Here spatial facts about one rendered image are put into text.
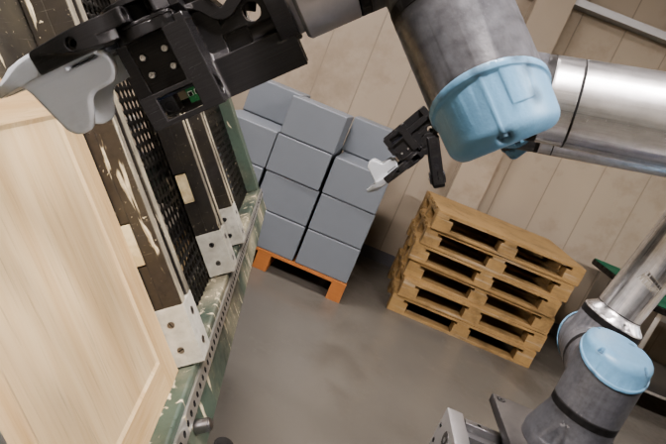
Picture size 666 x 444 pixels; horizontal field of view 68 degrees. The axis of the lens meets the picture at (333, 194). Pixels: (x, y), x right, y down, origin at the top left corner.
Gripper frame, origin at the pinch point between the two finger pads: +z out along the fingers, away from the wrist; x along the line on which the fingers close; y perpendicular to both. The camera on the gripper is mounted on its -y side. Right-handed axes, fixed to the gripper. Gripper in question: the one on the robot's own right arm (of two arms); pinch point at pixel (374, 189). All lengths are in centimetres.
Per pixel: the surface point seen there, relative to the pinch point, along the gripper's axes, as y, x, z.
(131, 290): 17, 32, 38
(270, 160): 35, -240, 76
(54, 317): 20, 53, 34
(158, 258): 18.3, 25.9, 34.1
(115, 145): 37, 28, 25
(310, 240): -28, -239, 92
